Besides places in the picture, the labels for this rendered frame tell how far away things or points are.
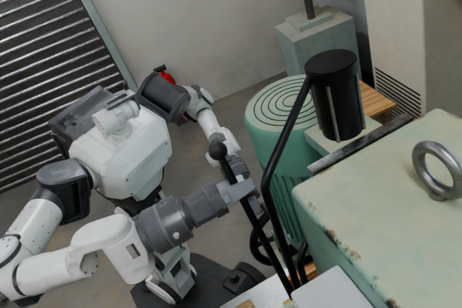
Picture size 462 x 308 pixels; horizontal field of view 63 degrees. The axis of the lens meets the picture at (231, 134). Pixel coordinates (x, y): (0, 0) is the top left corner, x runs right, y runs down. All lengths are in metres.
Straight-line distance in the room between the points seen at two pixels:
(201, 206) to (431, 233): 0.41
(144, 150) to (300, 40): 1.97
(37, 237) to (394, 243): 0.76
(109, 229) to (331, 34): 2.50
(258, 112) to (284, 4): 3.24
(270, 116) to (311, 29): 2.42
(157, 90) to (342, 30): 2.01
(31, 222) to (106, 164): 0.24
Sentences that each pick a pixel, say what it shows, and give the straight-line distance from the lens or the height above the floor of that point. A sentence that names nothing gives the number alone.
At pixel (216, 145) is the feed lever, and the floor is 1.46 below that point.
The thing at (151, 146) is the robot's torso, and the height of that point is 1.27.
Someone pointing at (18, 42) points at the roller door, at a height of 1.26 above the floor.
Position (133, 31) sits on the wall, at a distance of 3.60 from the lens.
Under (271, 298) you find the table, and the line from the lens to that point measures 1.10.
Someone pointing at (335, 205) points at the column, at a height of 1.52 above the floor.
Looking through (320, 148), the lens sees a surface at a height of 1.51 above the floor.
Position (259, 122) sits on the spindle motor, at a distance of 0.59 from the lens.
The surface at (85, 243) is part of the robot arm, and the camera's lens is 0.72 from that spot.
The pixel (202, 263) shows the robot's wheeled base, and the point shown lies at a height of 0.17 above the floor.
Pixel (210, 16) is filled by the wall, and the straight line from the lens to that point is 3.64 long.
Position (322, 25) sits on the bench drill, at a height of 0.70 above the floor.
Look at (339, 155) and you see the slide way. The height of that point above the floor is 1.52.
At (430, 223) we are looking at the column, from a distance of 0.40.
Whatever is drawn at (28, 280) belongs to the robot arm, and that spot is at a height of 1.36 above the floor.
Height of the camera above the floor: 1.83
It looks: 33 degrees down
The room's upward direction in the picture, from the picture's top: 22 degrees counter-clockwise
